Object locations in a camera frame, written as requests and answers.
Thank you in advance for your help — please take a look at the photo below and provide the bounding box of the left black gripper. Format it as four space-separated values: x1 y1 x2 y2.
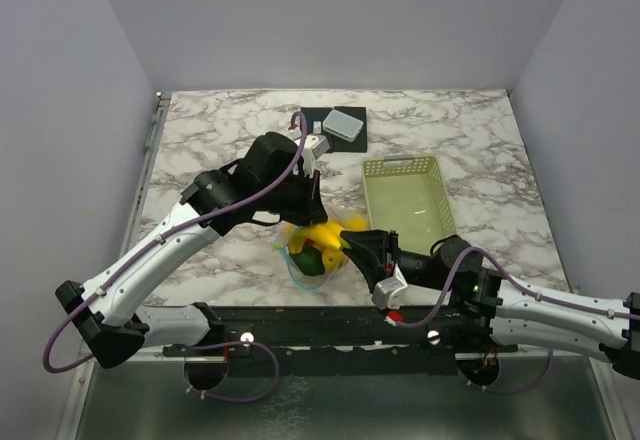
259 166 330 227

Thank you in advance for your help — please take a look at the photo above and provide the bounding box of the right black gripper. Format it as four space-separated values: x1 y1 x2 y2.
339 227 454 292

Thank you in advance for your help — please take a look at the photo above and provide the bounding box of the clear zip top bag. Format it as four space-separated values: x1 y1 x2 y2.
273 206 369 291

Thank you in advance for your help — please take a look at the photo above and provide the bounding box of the green lime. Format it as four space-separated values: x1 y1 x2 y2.
291 247 325 277

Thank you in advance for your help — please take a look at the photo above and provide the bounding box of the pale green plastic basket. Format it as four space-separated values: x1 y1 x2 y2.
361 154 457 254

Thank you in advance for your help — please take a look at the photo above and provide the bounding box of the yellow banana bunch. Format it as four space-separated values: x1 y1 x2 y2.
287 216 369 272

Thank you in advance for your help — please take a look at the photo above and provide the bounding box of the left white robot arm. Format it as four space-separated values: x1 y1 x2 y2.
55 132 329 369

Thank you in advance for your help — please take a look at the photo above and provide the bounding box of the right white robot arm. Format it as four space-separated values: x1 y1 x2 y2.
340 230 639 379

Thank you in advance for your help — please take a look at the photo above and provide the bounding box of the grey white small box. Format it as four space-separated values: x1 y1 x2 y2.
322 109 364 143

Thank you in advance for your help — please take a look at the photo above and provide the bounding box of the black flat box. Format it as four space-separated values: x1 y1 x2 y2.
301 106 368 153

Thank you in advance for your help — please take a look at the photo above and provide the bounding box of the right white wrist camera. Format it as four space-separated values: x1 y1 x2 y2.
372 265 408 310

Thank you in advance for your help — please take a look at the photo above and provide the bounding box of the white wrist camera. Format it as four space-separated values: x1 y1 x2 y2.
372 265 408 310
297 134 330 176

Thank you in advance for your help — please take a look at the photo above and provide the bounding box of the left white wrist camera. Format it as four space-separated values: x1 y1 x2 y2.
297 134 330 176

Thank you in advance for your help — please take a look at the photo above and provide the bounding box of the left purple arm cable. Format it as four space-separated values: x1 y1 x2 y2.
42 112 307 374

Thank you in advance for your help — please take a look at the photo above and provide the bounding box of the black metal base rail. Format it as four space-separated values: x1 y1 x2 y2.
119 303 591 379

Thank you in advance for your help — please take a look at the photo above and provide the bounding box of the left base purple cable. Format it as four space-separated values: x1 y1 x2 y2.
183 342 280 404

